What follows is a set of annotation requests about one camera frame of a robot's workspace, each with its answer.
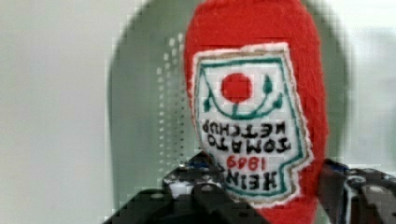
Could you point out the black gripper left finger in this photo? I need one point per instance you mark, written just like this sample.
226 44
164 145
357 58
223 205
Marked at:
191 194

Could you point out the green oval strainer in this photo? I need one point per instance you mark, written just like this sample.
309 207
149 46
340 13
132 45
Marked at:
149 123

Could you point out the red plush ketchup bottle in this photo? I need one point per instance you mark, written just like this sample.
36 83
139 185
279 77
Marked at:
256 93

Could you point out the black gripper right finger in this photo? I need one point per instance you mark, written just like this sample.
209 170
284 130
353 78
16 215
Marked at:
356 196

